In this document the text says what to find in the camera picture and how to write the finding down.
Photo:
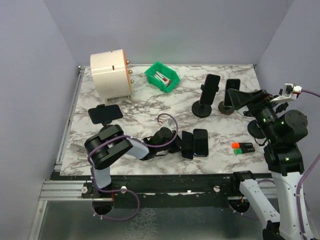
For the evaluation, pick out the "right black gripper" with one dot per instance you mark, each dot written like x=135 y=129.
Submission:
x=240 y=98

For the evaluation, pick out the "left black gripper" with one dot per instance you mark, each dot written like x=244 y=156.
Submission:
x=178 y=145

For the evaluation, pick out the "silver phone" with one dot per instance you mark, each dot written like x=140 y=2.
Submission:
x=187 y=150

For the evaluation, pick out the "dark phone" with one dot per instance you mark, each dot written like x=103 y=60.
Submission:
x=231 y=83

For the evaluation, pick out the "black phone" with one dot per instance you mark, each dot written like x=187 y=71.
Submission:
x=200 y=142

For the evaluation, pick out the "purple phone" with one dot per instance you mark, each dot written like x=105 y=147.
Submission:
x=209 y=89

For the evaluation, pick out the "black round base phone stand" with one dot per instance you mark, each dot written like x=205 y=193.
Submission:
x=202 y=108

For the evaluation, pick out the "black tripod phone stand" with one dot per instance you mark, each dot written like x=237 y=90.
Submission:
x=253 y=128

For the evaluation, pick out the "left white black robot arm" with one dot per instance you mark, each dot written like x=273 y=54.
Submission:
x=110 y=144

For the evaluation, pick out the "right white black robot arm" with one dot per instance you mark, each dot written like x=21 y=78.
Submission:
x=284 y=161

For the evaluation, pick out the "left black phone stand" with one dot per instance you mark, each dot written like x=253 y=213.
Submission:
x=105 y=125

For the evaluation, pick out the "phone on left stand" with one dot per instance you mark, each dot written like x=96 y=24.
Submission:
x=105 y=114

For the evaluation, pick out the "orange cap marker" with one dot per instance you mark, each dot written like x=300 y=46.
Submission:
x=238 y=145

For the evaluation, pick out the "green cap marker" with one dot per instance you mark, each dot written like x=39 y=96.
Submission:
x=243 y=150

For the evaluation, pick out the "green plastic bin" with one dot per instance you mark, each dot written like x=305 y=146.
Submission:
x=168 y=72

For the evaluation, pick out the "white markers in bin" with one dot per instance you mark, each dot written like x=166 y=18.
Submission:
x=166 y=81

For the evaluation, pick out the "cream cylindrical drum device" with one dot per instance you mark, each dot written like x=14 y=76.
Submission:
x=110 y=74

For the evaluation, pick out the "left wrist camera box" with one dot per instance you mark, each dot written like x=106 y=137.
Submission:
x=168 y=123

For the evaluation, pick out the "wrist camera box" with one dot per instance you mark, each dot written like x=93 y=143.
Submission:
x=168 y=123
x=290 y=93

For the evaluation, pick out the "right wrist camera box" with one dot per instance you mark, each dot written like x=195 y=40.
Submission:
x=290 y=93

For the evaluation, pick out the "black front mounting rail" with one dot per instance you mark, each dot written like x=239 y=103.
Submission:
x=167 y=191

